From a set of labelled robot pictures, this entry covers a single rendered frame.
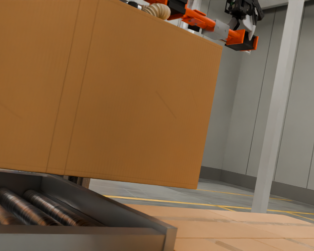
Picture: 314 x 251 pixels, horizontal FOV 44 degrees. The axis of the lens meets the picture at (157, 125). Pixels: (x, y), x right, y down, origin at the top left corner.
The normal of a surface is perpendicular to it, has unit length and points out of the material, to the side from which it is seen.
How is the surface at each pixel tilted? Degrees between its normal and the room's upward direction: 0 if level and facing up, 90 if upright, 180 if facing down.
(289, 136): 90
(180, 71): 90
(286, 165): 90
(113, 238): 90
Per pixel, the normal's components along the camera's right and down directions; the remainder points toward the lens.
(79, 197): -0.77, -0.18
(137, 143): 0.60, 0.07
